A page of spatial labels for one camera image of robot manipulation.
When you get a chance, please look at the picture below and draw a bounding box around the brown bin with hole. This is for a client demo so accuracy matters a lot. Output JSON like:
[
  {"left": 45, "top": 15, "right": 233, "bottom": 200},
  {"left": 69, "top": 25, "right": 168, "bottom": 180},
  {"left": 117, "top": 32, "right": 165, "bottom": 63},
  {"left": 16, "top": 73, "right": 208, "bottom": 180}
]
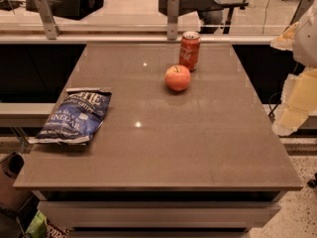
[{"left": 0, "top": 153, "right": 32, "bottom": 216}]

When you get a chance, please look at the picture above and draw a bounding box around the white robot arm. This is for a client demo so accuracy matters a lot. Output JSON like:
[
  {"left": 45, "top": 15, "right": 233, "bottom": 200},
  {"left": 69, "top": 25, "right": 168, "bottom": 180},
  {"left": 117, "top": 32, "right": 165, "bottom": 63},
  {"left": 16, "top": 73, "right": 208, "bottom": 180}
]
[{"left": 270, "top": 3, "right": 317, "bottom": 136}]

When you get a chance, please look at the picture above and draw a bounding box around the dark snack bag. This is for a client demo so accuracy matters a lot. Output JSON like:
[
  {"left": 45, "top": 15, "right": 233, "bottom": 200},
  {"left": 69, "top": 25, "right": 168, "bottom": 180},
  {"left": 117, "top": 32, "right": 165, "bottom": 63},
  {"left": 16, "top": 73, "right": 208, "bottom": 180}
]
[{"left": 46, "top": 222, "right": 67, "bottom": 238}]

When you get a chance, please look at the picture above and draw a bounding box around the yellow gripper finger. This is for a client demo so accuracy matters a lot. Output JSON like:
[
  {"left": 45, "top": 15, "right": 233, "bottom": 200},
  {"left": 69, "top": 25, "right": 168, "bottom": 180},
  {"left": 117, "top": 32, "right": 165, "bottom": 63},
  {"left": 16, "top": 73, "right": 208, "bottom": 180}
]
[
  {"left": 272, "top": 67, "right": 317, "bottom": 136},
  {"left": 270, "top": 22, "right": 298, "bottom": 52}
]

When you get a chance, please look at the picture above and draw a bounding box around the right metal rail bracket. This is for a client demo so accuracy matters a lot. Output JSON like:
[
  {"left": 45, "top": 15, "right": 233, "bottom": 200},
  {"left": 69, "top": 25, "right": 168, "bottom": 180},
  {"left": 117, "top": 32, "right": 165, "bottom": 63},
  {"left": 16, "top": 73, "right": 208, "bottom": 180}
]
[{"left": 290, "top": 0, "right": 315, "bottom": 24}]

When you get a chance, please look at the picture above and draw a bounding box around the black cable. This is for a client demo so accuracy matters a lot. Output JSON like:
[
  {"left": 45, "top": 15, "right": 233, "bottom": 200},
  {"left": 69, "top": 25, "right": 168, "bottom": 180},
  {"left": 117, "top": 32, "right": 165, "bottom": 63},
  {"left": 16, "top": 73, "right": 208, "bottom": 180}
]
[{"left": 266, "top": 91, "right": 284, "bottom": 118}]

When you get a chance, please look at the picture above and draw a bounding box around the green snack bag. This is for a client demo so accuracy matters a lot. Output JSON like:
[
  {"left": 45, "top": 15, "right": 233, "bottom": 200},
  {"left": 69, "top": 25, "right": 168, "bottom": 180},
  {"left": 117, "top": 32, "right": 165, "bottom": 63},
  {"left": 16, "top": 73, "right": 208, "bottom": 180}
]
[{"left": 25, "top": 210, "right": 48, "bottom": 238}]

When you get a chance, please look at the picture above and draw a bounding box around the black office chair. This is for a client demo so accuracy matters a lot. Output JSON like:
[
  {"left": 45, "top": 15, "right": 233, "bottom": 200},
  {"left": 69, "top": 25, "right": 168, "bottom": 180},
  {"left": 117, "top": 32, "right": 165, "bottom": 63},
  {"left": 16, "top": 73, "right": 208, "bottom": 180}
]
[{"left": 158, "top": 0, "right": 285, "bottom": 35}]

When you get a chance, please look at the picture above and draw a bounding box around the red apple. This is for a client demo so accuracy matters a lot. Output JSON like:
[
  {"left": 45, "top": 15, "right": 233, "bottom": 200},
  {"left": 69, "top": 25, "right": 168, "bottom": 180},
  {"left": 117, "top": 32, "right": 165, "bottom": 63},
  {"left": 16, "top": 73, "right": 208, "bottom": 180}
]
[{"left": 164, "top": 64, "right": 191, "bottom": 91}]

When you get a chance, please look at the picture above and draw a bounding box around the middle metal rail bracket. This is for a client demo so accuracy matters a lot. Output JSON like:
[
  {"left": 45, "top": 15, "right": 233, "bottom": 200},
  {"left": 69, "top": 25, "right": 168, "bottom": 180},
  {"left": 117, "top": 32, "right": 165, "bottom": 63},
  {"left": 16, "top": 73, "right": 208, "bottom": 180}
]
[{"left": 166, "top": 0, "right": 179, "bottom": 40}]

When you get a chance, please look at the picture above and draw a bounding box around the red coke can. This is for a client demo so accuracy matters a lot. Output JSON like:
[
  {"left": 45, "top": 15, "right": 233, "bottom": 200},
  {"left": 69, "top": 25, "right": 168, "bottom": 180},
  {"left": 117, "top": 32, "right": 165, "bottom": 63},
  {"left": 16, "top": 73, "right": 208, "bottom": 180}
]
[{"left": 179, "top": 32, "right": 200, "bottom": 71}]

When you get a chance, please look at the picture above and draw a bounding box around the blue chip bag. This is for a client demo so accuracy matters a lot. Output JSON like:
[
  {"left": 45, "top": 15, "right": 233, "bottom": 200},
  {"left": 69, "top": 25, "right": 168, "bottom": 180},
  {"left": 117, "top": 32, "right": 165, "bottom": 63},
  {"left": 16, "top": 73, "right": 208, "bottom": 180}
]
[{"left": 29, "top": 87, "right": 112, "bottom": 144}]

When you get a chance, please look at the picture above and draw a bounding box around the left metal rail bracket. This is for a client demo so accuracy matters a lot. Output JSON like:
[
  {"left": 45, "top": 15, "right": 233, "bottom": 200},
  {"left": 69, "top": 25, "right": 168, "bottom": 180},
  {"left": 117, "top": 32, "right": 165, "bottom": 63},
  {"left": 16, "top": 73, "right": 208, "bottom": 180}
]
[{"left": 33, "top": 0, "right": 60, "bottom": 40}]

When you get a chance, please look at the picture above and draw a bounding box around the grey drawer cabinet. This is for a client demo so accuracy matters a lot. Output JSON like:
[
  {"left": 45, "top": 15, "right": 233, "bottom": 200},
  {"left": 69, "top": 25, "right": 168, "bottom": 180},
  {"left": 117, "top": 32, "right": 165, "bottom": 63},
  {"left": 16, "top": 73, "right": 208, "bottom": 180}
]
[{"left": 39, "top": 200, "right": 280, "bottom": 238}]

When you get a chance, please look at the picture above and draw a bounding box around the metal rail bracket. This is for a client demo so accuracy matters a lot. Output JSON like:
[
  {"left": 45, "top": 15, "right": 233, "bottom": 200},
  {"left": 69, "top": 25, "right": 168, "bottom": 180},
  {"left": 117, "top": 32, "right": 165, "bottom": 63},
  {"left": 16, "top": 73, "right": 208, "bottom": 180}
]
[
  {"left": 290, "top": 0, "right": 315, "bottom": 24},
  {"left": 33, "top": 0, "right": 60, "bottom": 40},
  {"left": 166, "top": 0, "right": 179, "bottom": 40}
]

